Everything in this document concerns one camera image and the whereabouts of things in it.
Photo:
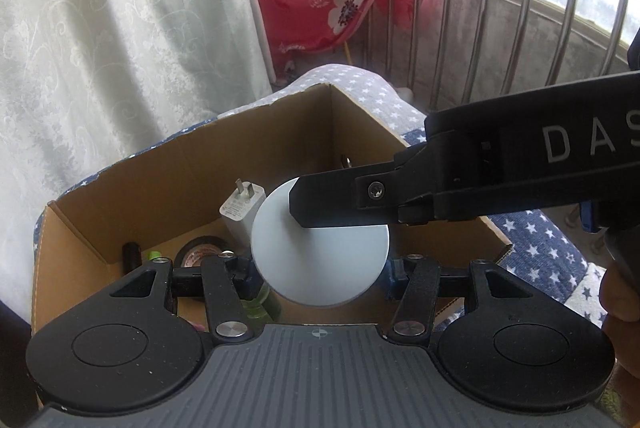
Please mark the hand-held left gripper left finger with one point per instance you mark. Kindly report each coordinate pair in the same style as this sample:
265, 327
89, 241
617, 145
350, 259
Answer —
242, 280

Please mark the person's right hand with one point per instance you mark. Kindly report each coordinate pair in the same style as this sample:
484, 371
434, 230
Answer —
622, 295

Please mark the green lip balm stick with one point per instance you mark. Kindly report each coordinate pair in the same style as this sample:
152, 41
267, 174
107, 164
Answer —
153, 254

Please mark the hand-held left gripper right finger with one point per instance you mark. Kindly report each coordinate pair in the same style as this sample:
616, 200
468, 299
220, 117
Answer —
395, 280

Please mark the black lipstick tube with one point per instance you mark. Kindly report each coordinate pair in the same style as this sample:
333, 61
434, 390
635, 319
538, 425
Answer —
132, 255

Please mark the white plug charger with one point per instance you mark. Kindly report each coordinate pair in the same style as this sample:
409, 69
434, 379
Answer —
240, 213

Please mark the black electrical tape roll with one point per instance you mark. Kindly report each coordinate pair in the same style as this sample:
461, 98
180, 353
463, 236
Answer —
210, 244

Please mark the blue white star blanket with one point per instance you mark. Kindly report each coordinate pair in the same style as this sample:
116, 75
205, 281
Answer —
540, 238

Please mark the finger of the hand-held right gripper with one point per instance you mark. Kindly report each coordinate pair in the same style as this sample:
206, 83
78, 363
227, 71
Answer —
345, 198

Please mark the cardboard box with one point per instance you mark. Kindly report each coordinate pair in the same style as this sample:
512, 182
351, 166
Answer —
150, 178

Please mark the white patterned curtain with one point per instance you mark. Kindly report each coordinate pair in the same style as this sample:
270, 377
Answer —
100, 58

